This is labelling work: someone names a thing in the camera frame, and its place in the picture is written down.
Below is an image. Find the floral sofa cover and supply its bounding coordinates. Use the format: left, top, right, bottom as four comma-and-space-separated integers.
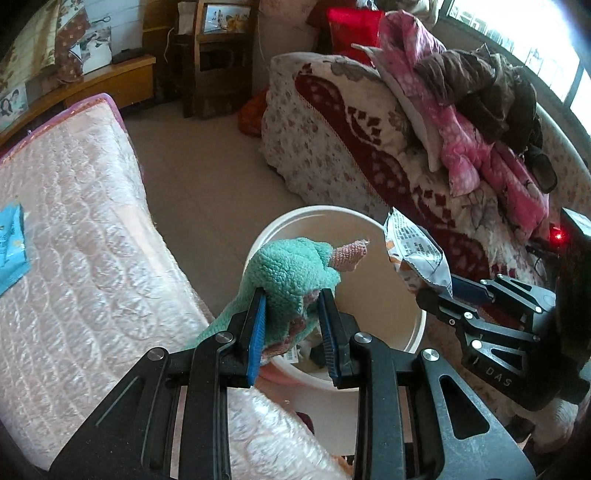
257, 51, 591, 296

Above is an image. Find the white trash bucket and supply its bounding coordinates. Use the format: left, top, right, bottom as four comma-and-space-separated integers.
243, 204, 429, 393

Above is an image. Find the teal green towel rag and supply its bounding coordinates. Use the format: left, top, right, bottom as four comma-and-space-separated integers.
197, 237, 370, 360

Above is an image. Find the blue snack bag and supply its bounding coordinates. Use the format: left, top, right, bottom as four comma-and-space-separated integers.
0, 203, 30, 295

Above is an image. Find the wooden shelf chair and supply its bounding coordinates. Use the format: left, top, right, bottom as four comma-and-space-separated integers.
182, 1, 259, 119

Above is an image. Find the dark brown clothes pile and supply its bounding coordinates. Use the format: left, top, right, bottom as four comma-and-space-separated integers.
415, 44, 558, 194

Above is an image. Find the floral yellow blanket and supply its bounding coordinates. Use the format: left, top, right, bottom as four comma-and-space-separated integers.
1, 1, 90, 91

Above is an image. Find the pink padded jacket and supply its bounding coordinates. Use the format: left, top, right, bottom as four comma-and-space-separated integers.
363, 10, 549, 241

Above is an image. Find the white printed snack bag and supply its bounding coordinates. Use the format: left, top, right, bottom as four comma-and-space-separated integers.
383, 208, 453, 296

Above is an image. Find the red bag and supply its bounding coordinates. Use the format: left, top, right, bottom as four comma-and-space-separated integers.
327, 7, 385, 66

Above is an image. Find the wooden tv cabinet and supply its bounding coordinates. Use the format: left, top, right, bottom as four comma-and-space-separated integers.
1, 55, 156, 151

